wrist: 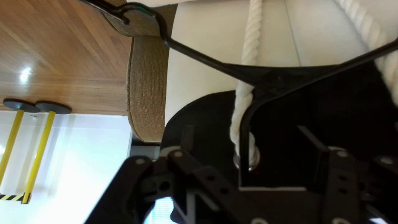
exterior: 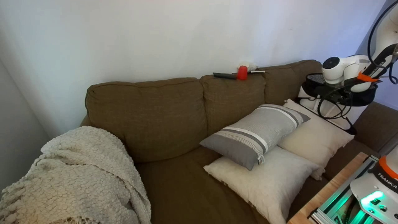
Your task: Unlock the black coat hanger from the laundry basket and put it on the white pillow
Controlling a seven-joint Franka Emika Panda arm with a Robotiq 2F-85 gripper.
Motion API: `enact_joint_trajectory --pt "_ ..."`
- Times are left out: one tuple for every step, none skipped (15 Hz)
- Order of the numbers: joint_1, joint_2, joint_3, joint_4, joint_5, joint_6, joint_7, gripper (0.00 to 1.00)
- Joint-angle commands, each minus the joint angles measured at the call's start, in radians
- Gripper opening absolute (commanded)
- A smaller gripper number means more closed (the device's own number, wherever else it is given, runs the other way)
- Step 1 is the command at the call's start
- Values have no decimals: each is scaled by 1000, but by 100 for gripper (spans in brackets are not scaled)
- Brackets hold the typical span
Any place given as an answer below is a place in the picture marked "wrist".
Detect tan woven seat cushion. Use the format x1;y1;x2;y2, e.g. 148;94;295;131
103;0;178;143

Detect yellow post with black base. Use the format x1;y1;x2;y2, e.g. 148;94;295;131
21;100;72;204
0;99;41;187

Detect black coat hanger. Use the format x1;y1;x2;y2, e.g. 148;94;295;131
79;0;398;188

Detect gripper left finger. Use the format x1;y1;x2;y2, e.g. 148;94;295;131
83;125;259;224

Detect yellow black striped bar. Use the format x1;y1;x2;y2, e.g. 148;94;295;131
0;194;25;202

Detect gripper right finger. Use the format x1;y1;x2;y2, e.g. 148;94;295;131
297;125;398;224

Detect black laundry basket, rope handles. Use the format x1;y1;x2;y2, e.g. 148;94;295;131
161;0;398;189

